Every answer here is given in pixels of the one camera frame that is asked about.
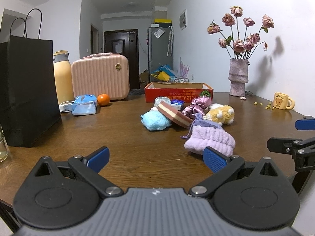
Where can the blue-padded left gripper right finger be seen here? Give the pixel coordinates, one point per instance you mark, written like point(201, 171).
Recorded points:
point(250, 195)

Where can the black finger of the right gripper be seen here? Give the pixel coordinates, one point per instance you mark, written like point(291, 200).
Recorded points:
point(301, 151)

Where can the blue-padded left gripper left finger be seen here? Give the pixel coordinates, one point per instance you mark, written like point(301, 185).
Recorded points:
point(61, 194)

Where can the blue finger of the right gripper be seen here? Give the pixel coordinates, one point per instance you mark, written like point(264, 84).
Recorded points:
point(305, 124)

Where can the lilac fluffy headband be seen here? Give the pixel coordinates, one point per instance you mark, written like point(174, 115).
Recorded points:
point(216, 138)

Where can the yellow white plush toy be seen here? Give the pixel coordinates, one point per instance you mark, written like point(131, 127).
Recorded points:
point(221, 114)

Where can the lavender knit drawstring pouch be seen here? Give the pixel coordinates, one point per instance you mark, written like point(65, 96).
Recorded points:
point(199, 121)

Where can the purple satin scrunchie bag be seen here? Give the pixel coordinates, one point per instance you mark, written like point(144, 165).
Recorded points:
point(198, 105)

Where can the light blue fluffy cloth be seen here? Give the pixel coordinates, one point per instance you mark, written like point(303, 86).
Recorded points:
point(154, 120)

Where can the blue handkerchief tissue pack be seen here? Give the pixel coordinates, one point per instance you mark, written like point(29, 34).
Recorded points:
point(177, 104)

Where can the blue soft tissue pack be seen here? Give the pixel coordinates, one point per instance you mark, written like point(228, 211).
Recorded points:
point(84, 105)

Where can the yellow bear mug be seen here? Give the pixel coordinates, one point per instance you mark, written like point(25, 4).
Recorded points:
point(283, 101)

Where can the clear glass jar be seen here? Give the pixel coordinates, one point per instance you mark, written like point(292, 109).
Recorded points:
point(4, 150)

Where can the pink textured vase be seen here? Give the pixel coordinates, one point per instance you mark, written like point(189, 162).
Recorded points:
point(238, 76)

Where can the black paper shopping bag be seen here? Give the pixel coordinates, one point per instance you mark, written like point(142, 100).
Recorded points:
point(29, 104)

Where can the orange tangerine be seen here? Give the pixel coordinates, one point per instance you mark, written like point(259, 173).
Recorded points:
point(103, 100)

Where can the yellow thermos bottle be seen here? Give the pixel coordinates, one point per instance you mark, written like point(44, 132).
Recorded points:
point(63, 80)

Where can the red cardboard box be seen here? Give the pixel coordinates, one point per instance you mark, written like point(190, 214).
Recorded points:
point(178, 91)

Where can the pink ribbed small suitcase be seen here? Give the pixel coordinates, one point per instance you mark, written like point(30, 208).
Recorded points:
point(102, 73)

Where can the clear round plastic container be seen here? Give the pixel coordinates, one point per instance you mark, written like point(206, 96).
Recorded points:
point(160, 99)

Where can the brown cardboard box on floor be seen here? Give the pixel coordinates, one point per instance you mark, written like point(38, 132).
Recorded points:
point(144, 79)

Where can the yellow and blue bags pile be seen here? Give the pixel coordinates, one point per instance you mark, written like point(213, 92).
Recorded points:
point(164, 73)

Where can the umbrella hanging on refrigerator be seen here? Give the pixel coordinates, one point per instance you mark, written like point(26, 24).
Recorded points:
point(170, 42)

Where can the dark brown entrance door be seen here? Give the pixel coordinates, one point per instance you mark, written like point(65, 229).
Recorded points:
point(125, 42)

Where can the grey refrigerator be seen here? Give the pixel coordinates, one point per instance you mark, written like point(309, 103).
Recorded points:
point(158, 53)

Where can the yellow box atop refrigerator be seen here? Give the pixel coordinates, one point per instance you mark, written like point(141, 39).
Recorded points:
point(162, 21)

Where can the white charger with cable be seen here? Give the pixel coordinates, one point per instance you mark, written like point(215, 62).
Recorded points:
point(65, 107)

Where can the purple coral wall decoration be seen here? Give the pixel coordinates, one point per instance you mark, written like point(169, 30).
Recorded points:
point(183, 69)

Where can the white wall vent panel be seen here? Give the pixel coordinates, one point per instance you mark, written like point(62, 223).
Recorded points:
point(183, 20)

